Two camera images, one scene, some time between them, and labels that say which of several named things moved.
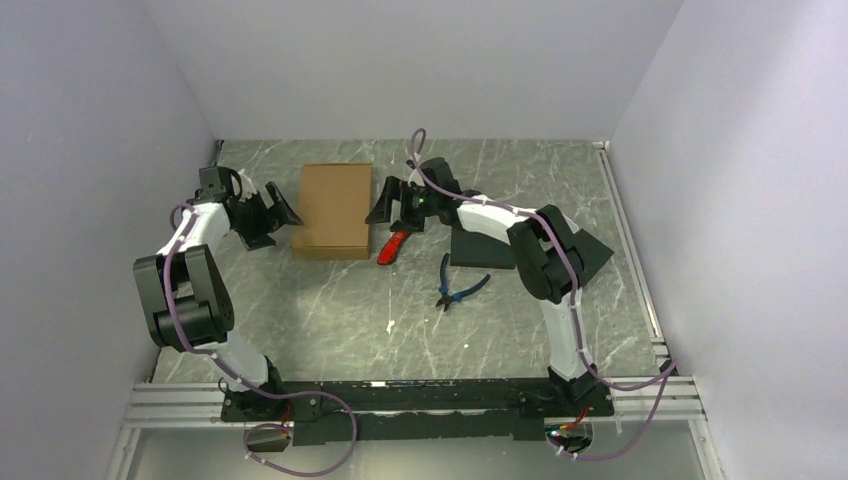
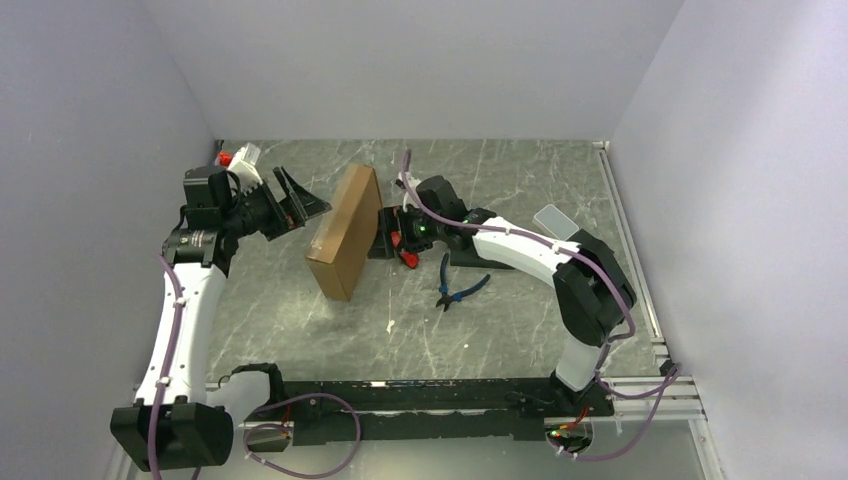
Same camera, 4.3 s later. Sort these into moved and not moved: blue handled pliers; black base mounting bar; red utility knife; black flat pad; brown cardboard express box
Moved: red utility knife; brown cardboard express box
Not moved: black base mounting bar; black flat pad; blue handled pliers
